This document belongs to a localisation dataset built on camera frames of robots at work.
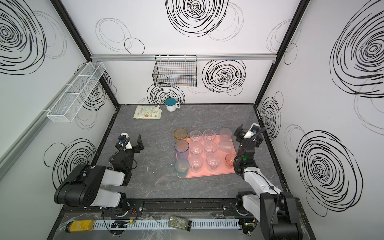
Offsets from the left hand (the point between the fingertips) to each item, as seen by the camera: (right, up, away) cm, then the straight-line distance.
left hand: (133, 136), depth 86 cm
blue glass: (+28, -7, 0) cm, 29 cm away
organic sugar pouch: (-1, +15, +29) cm, 33 cm away
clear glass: (+45, -1, +11) cm, 47 cm away
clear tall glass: (+37, -15, -3) cm, 40 cm away
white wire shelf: (-27, +15, -14) cm, 34 cm away
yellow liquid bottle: (-16, -38, -20) cm, 45 cm away
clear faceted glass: (+37, -1, +11) cm, 39 cm away
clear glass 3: (+47, -17, +3) cm, 50 cm away
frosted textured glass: (+56, -1, +12) cm, 57 cm away
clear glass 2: (+46, -7, +5) cm, 46 cm away
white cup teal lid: (+19, +21, +26) cm, 38 cm away
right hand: (+66, +6, -6) cm, 66 cm away
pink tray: (+46, -13, +7) cm, 48 cm away
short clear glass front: (+55, -7, +5) cm, 56 cm away
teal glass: (+29, -16, -3) cm, 33 cm away
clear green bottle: (+29, -37, -19) cm, 51 cm away
